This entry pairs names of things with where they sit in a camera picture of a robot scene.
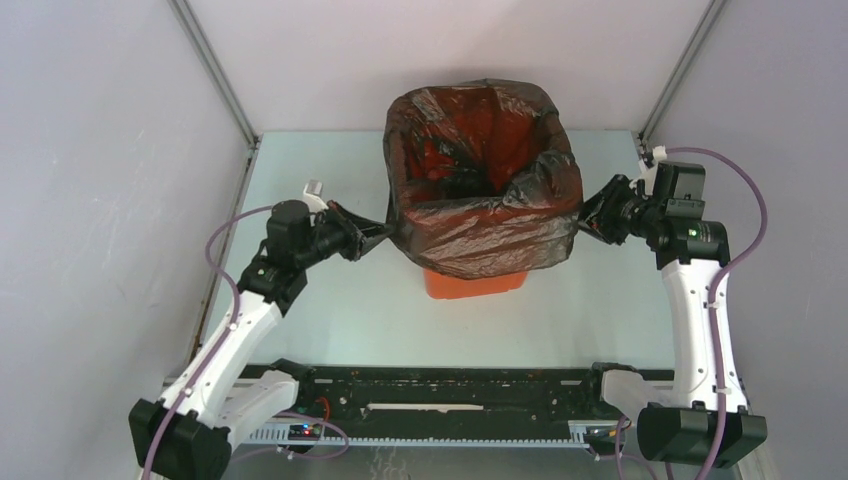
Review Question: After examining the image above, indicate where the aluminium frame post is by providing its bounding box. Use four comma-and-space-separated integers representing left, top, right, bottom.
167, 0, 260, 150
636, 0, 730, 147

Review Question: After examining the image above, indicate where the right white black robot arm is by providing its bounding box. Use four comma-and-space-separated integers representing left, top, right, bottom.
579, 162, 768, 469

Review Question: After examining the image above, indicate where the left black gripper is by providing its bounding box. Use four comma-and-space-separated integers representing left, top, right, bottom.
297, 201, 395, 268

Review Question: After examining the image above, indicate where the orange plastic trash bin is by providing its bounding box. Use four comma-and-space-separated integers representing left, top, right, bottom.
423, 270, 528, 300

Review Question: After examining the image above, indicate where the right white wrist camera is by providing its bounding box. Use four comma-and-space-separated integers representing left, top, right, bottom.
639, 145, 668, 179

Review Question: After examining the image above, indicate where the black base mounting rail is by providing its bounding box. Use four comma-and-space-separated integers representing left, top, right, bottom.
254, 365, 631, 440

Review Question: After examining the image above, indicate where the black plastic trash bag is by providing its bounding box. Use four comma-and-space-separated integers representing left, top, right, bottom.
383, 79, 584, 280

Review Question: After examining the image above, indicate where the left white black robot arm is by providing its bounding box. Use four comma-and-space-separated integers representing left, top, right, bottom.
129, 200, 392, 479

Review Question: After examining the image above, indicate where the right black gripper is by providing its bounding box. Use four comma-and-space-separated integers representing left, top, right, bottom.
562, 173, 663, 246

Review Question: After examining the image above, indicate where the left aluminium frame post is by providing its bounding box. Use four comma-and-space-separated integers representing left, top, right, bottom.
167, 0, 260, 150

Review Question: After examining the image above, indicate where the white slotted cable duct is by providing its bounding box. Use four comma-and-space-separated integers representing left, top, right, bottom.
242, 423, 589, 449

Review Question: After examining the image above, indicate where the right aluminium frame post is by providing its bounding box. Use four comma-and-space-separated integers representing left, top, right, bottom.
636, 0, 730, 147

